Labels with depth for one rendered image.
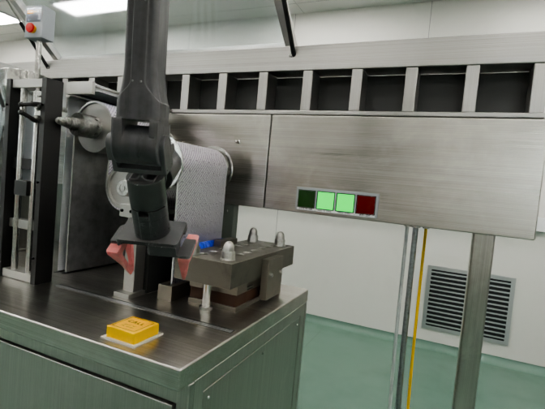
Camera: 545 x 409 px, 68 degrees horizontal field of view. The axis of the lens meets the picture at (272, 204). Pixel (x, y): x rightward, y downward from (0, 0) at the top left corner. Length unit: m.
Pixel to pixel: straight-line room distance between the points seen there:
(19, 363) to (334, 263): 2.93
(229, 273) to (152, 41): 0.54
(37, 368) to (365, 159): 0.95
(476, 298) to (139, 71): 1.11
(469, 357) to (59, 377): 1.09
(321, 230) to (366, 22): 1.84
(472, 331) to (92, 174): 1.25
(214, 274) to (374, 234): 2.70
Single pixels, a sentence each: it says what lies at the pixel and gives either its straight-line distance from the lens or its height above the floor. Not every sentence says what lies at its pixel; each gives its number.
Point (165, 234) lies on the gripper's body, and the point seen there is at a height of 1.12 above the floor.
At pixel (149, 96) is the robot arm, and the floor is 1.33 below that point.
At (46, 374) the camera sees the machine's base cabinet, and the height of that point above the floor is 0.78.
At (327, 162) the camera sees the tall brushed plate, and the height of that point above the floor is 1.30.
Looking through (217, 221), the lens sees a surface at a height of 1.09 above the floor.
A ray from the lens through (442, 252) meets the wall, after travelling 3.52.
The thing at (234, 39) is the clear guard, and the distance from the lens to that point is 1.45.
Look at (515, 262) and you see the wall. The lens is 3.55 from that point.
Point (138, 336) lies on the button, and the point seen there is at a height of 0.92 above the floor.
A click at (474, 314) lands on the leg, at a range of 1.37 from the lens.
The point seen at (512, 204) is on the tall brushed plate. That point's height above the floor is 1.22.
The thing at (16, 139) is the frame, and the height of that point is 1.28.
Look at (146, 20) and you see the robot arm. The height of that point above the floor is 1.43.
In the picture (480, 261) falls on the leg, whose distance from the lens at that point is 1.34.
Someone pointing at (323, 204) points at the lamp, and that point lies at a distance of 1.21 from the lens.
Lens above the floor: 1.22
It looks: 3 degrees down
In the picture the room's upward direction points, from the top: 5 degrees clockwise
